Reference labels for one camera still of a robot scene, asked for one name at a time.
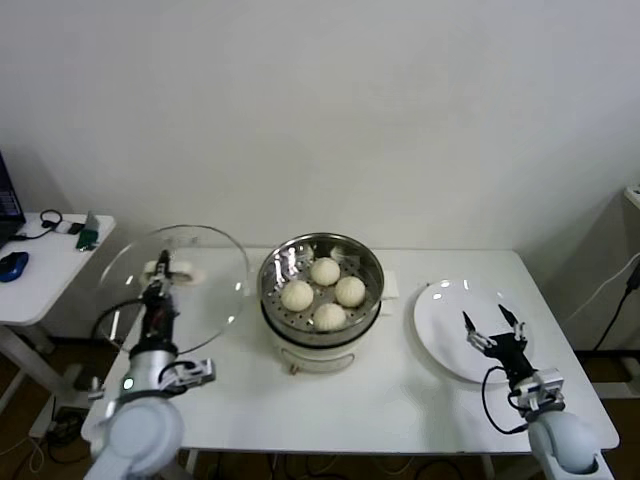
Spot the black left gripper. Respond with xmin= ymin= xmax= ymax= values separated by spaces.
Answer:
xmin=137 ymin=249 xmax=182 ymax=351

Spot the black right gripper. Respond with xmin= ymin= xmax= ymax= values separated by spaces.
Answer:
xmin=460 ymin=303 xmax=536 ymax=385

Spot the round glass lid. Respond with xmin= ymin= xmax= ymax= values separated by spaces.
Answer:
xmin=98 ymin=224 xmax=250 ymax=356

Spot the white steamed baozi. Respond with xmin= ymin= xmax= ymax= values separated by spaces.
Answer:
xmin=313 ymin=302 xmax=348 ymax=332
xmin=309 ymin=257 xmax=341 ymax=287
xmin=333 ymin=276 xmax=367 ymax=308
xmin=280 ymin=279 xmax=315 ymax=312

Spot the steel steamer basket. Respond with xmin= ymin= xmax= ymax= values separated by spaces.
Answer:
xmin=242 ymin=232 xmax=400 ymax=347

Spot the white round plate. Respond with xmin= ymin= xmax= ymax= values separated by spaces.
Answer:
xmin=413 ymin=278 xmax=535 ymax=385

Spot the green and grey gadget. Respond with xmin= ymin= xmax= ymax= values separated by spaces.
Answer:
xmin=75 ymin=210 xmax=100 ymax=252

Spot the white side table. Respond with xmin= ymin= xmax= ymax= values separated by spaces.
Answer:
xmin=0 ymin=213 xmax=115 ymax=441

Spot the white stand foot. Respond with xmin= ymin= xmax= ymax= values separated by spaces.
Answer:
xmin=594 ymin=355 xmax=640 ymax=400

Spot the blue computer mouse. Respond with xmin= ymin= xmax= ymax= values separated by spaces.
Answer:
xmin=0 ymin=253 xmax=29 ymax=285

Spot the black laptop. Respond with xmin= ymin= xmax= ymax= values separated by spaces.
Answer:
xmin=0 ymin=149 xmax=27 ymax=249

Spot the white electric cooker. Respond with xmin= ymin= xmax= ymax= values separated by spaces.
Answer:
xmin=259 ymin=297 xmax=395 ymax=377

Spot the floor power strip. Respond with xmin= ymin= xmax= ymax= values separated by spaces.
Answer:
xmin=47 ymin=407 xmax=84 ymax=441

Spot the white cabinet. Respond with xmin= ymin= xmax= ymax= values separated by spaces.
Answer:
xmin=621 ymin=183 xmax=640 ymax=256

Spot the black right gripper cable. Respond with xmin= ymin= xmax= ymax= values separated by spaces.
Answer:
xmin=481 ymin=366 xmax=529 ymax=434

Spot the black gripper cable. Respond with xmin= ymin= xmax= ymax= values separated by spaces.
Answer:
xmin=481 ymin=366 xmax=529 ymax=434
xmin=93 ymin=294 xmax=146 ymax=351

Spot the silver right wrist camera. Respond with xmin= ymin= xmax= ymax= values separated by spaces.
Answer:
xmin=516 ymin=368 xmax=566 ymax=410

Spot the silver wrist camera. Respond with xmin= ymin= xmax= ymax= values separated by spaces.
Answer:
xmin=516 ymin=368 xmax=566 ymax=410
xmin=167 ymin=357 xmax=217 ymax=396

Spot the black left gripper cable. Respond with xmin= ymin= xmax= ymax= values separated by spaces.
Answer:
xmin=93 ymin=294 xmax=146 ymax=351

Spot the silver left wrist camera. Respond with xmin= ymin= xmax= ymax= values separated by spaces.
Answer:
xmin=167 ymin=357 xmax=217 ymax=396

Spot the black earphone cable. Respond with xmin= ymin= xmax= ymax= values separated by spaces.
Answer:
xmin=13 ymin=209 xmax=64 ymax=245

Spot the white hanging cable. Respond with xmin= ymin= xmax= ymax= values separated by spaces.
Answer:
xmin=573 ymin=252 xmax=640 ymax=321

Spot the black cable with plug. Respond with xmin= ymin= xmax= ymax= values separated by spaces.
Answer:
xmin=593 ymin=263 xmax=640 ymax=351

